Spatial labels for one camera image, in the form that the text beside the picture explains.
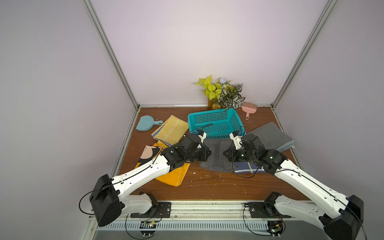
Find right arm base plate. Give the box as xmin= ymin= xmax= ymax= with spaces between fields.
xmin=247 ymin=202 xmax=291 ymax=219

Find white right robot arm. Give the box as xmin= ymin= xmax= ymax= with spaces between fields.
xmin=224 ymin=131 xmax=364 ymax=240

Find dark grey checked pillowcase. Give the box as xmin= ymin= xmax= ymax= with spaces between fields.
xmin=200 ymin=138 xmax=235 ymax=173

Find olive yellow zigzag pillowcase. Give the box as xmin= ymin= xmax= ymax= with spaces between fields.
xmin=152 ymin=115 xmax=189 ymax=147

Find light blue dustpan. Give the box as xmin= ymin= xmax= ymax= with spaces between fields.
xmin=136 ymin=116 xmax=164 ymax=132

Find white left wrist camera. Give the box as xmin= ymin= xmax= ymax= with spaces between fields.
xmin=195 ymin=130 xmax=207 ymax=143

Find circuit board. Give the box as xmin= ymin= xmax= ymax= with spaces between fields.
xmin=139 ymin=221 xmax=158 ymax=239
xmin=267 ymin=221 xmax=284 ymax=238

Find orange patterned pillowcase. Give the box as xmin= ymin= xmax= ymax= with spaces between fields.
xmin=135 ymin=141 xmax=191 ymax=187

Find light grey pillowcase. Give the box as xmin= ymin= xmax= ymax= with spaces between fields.
xmin=250 ymin=122 xmax=294 ymax=153

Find teal plastic perforated basket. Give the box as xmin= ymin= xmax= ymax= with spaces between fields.
xmin=188 ymin=109 xmax=246 ymax=139

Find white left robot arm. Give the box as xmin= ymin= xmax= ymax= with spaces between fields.
xmin=89 ymin=130 xmax=212 ymax=227

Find navy striped pillowcase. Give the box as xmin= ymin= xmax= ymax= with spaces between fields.
xmin=234 ymin=162 xmax=265 ymax=174

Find artificial potted plant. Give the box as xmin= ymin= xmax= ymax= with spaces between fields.
xmin=195 ymin=76 xmax=246 ymax=110

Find pink hand brush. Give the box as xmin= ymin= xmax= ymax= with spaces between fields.
xmin=242 ymin=102 xmax=258 ymax=120

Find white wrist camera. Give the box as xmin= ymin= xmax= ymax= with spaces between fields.
xmin=230 ymin=131 xmax=242 ymax=150
xmin=195 ymin=130 xmax=207 ymax=143

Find right circuit board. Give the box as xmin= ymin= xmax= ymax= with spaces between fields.
xmin=267 ymin=221 xmax=284 ymax=238

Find left circuit board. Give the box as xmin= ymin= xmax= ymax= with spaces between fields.
xmin=139 ymin=221 xmax=158 ymax=239

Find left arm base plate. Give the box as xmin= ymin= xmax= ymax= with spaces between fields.
xmin=130 ymin=202 xmax=172 ymax=219

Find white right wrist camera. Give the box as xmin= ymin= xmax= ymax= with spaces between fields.
xmin=230 ymin=131 xmax=242 ymax=150

